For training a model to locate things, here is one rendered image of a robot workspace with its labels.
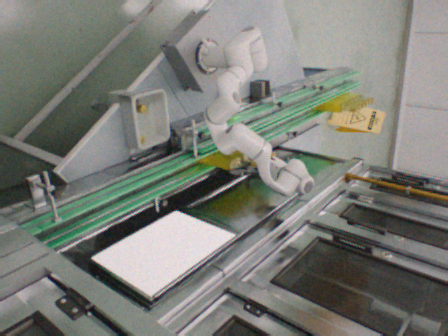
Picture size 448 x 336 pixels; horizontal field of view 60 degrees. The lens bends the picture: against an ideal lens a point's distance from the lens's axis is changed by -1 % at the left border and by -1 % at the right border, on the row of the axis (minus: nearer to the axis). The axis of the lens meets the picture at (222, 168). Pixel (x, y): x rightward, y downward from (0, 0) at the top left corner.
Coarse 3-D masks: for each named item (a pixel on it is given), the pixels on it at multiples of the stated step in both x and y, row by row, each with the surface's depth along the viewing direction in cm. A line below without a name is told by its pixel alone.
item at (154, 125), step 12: (144, 96) 163; (156, 96) 165; (156, 108) 167; (144, 120) 166; (156, 120) 170; (168, 120) 166; (144, 132) 167; (156, 132) 172; (168, 132) 168; (144, 144) 162; (156, 144) 164
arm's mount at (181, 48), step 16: (192, 16) 171; (208, 16) 169; (176, 32) 167; (192, 32) 164; (208, 32) 170; (176, 48) 160; (192, 48) 166; (176, 64) 170; (192, 64) 168; (192, 80) 173; (208, 80) 176
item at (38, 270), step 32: (0, 256) 75; (32, 256) 74; (0, 288) 66; (32, 288) 68; (64, 288) 68; (96, 288) 65; (0, 320) 61; (32, 320) 61; (64, 320) 61; (96, 320) 60; (128, 320) 58
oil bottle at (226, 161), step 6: (210, 156) 175; (216, 156) 173; (222, 156) 171; (228, 156) 171; (234, 156) 171; (204, 162) 179; (210, 162) 176; (216, 162) 174; (222, 162) 171; (228, 162) 169; (234, 162) 168; (228, 168) 170; (234, 168) 169
